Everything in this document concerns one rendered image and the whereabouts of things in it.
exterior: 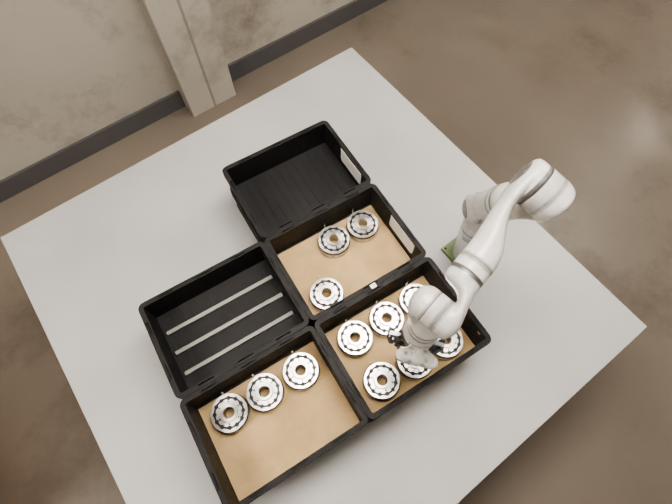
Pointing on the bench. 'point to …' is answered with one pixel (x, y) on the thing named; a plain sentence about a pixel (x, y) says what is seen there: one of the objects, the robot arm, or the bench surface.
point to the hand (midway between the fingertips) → (410, 346)
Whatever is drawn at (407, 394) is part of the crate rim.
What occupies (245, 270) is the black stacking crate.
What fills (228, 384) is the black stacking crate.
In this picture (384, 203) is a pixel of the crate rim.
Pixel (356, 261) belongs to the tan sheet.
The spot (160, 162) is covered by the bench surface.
